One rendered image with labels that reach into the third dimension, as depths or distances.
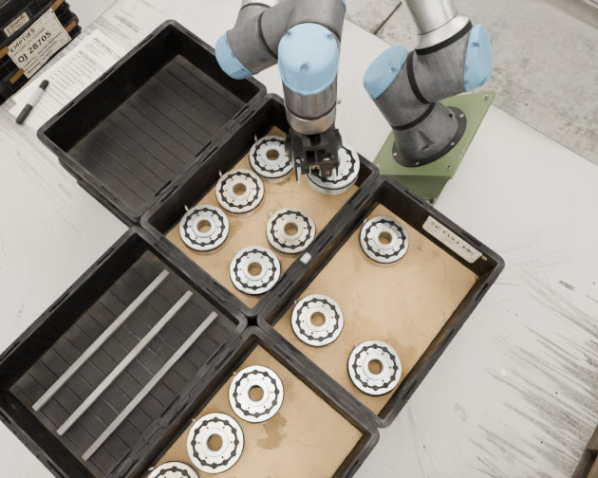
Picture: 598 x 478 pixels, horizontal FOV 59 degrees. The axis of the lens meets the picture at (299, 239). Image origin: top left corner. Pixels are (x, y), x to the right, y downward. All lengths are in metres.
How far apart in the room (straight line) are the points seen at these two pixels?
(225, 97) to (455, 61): 0.52
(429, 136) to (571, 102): 1.41
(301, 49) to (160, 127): 0.64
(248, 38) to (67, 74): 0.84
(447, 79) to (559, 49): 1.64
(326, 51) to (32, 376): 0.82
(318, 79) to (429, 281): 0.58
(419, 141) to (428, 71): 0.18
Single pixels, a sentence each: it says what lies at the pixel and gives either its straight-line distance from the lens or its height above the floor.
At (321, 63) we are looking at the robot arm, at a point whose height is 1.35.
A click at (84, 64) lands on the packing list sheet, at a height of 0.70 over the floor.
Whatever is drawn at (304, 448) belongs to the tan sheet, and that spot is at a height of 0.83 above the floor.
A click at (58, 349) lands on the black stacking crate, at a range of 1.15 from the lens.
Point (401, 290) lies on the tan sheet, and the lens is 1.11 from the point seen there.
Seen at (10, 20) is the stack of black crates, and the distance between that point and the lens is 2.01.
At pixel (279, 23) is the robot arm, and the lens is 0.79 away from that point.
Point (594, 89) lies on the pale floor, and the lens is 2.67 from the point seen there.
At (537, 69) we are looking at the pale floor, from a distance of 2.62.
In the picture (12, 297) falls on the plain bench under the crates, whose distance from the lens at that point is 1.36.
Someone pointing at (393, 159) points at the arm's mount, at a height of 0.74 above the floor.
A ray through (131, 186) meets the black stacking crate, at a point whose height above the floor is 0.83.
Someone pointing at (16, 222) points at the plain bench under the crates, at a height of 0.70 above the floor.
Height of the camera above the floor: 1.88
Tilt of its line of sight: 70 degrees down
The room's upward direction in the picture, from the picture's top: 4 degrees clockwise
